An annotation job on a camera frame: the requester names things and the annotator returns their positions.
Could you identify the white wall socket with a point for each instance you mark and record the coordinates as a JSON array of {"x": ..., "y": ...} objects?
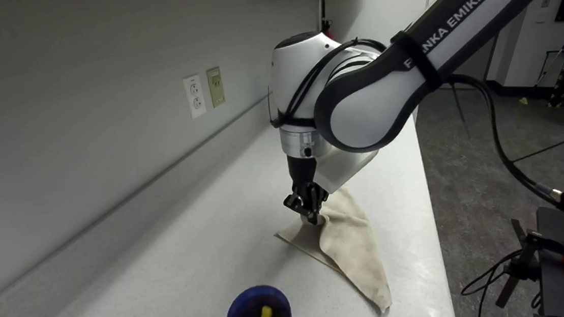
[{"x": 195, "y": 96}]

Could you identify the beige switch plate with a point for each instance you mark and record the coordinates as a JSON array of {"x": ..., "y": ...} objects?
[{"x": 215, "y": 86}]

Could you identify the blue plastic cup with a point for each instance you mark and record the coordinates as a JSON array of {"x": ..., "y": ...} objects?
[{"x": 237, "y": 315}]

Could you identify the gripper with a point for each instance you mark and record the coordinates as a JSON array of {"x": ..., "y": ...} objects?
[{"x": 302, "y": 169}]

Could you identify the beige cloth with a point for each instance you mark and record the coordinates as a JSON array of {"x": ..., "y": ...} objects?
[{"x": 348, "y": 244}]

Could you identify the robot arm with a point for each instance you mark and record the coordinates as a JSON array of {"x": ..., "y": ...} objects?
[{"x": 374, "y": 104}]

